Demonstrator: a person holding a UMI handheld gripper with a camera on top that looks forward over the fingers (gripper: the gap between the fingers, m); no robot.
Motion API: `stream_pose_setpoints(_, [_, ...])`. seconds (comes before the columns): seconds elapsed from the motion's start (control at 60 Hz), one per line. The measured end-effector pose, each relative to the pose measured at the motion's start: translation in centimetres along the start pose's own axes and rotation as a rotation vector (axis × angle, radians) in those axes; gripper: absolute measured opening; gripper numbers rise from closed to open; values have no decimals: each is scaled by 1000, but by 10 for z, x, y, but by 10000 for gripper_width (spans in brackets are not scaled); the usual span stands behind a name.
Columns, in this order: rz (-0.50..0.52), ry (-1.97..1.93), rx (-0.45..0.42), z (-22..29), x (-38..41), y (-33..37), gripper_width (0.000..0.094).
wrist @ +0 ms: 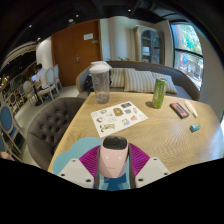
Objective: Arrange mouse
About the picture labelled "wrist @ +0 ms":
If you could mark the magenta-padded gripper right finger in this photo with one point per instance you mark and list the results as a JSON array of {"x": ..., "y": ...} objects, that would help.
[{"x": 151, "y": 171}]

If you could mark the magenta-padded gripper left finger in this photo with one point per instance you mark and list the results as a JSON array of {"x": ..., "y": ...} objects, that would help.
[{"x": 75, "y": 173}]

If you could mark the grey tufted armchair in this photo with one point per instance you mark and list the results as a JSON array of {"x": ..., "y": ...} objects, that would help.
[{"x": 50, "y": 130}]

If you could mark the small green and blue pack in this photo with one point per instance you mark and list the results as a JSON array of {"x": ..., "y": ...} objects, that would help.
[{"x": 195, "y": 127}]

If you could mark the white sticker sheet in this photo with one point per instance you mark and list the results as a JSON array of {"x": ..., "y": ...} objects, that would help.
[{"x": 116, "y": 118}]

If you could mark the black box with orange print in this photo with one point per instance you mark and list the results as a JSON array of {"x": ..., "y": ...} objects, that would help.
[{"x": 179, "y": 110}]

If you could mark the white tube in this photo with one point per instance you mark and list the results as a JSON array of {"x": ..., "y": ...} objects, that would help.
[{"x": 191, "y": 108}]

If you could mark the green drink can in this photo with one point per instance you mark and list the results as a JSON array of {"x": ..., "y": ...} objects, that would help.
[{"x": 159, "y": 94}]

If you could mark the group of dining chairs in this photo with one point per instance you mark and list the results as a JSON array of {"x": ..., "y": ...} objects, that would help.
[{"x": 10, "y": 120}]

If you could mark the clear plastic shaker bottle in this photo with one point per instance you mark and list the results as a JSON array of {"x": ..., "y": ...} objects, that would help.
[{"x": 100, "y": 85}]

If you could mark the grey curved sofa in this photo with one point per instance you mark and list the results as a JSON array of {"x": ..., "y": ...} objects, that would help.
[{"x": 183, "y": 83}]

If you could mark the person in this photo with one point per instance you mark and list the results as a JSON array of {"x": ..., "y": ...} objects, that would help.
[{"x": 40, "y": 76}]

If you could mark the window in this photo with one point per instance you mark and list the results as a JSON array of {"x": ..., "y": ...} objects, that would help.
[{"x": 188, "y": 55}]

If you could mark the brown wooden door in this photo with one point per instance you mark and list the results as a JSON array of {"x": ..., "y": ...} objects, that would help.
[{"x": 73, "y": 50}]

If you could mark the glass-fronted cabinet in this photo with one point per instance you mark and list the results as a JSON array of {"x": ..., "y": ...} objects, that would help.
[{"x": 149, "y": 45}]

